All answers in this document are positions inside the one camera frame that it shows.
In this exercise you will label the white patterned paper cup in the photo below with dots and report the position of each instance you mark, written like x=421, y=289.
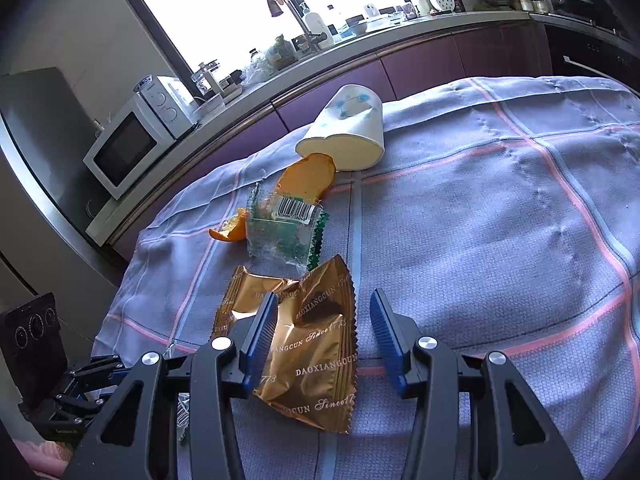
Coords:
x=350, y=130

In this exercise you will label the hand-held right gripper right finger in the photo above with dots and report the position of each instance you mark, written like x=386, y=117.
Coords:
x=387, y=340

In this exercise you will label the person's left forearm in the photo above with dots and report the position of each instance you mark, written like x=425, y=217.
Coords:
x=45, y=452

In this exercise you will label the grey steel refrigerator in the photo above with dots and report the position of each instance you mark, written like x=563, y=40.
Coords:
x=45, y=120

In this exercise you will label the black built-in oven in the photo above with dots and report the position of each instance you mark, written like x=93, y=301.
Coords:
x=595, y=55

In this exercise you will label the large orange peel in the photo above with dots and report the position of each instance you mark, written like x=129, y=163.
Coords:
x=305, y=177

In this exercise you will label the blue checkered cloth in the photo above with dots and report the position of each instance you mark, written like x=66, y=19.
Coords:
x=475, y=240

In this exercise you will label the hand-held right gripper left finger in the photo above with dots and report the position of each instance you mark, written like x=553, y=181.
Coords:
x=260, y=345

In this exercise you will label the clear green snack wrapper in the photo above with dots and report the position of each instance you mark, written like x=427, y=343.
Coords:
x=280, y=240

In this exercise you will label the blue patterned bowl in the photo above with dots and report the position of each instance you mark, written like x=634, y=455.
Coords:
x=144, y=82

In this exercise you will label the white soap pump bottle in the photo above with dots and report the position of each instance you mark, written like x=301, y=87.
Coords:
x=316, y=25

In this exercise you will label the small orange peel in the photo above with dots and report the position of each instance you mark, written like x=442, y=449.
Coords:
x=235, y=230

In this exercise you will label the steel kitchen faucet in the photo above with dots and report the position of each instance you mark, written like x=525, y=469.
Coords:
x=300, y=20

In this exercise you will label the kitchen window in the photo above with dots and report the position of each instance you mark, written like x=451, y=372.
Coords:
x=225, y=15

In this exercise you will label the clear glass food container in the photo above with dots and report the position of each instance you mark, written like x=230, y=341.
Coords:
x=209, y=104

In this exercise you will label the glass jar with lid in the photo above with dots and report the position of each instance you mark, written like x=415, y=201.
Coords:
x=207, y=77

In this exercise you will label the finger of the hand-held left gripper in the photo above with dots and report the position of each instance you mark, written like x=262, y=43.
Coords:
x=92, y=364
x=80, y=400

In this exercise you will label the white microwave oven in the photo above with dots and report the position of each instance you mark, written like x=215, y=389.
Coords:
x=125, y=150

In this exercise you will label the rag on faucet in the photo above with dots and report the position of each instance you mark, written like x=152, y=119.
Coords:
x=276, y=2

